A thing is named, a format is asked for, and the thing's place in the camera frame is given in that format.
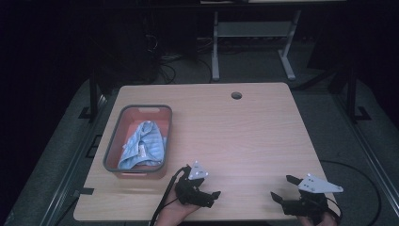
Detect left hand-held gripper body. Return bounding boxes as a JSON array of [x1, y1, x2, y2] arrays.
[[174, 160, 215, 209]]

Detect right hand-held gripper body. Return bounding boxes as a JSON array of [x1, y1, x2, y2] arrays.
[[280, 172, 344, 226]]

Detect light blue striped cloth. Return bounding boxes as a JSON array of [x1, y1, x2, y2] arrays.
[[117, 120, 168, 170]]

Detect red basket with grey rim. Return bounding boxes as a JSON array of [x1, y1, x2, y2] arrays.
[[102, 104, 173, 181]]

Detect person's right hand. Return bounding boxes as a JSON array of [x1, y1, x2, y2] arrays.
[[296, 211, 339, 226]]

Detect person's left hand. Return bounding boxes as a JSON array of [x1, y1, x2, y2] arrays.
[[155, 187, 202, 226]]

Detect black tape strip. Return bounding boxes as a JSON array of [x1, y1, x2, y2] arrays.
[[72, 186, 95, 198]]

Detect grey metal stand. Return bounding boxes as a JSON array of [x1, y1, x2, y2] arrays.
[[211, 8, 303, 83]]

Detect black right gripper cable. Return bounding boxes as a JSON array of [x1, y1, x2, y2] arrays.
[[325, 196, 343, 222]]

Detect black floor cable loop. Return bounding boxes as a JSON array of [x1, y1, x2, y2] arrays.
[[319, 159, 382, 226]]

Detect aluminium floor rail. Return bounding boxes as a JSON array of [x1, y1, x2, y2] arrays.
[[40, 93, 109, 226], [331, 92, 399, 218]]

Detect black upright post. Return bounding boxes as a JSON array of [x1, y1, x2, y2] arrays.
[[345, 64, 358, 124], [88, 67, 99, 124]]

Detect tangle of dark floor cables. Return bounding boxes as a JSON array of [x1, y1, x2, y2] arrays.
[[156, 51, 214, 86]]

